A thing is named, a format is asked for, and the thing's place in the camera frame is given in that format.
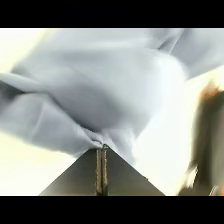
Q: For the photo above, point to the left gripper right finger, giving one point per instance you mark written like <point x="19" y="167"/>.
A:
<point x="126" y="180"/>

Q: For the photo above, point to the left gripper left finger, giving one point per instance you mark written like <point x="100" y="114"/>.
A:
<point x="80" y="178"/>

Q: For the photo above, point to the light grey shirt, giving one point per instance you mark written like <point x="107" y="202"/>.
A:
<point x="100" y="90"/>

